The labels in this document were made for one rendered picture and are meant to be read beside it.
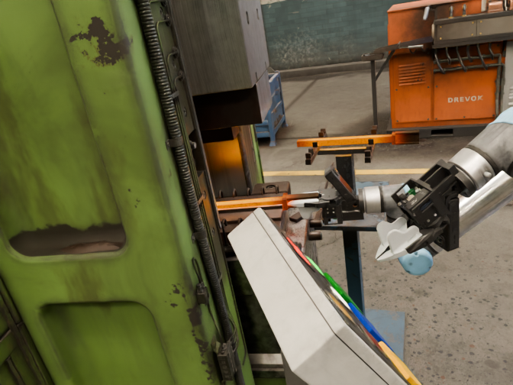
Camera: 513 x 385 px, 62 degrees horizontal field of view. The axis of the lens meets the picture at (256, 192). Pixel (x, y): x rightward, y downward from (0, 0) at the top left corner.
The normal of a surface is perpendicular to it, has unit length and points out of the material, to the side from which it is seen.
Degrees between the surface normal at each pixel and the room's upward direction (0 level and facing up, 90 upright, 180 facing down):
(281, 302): 30
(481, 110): 90
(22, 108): 89
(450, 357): 0
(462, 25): 90
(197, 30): 90
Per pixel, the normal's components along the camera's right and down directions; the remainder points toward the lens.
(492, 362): -0.16, -0.90
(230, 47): -0.15, 0.43
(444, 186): 0.27, 0.35
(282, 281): -0.61, -0.65
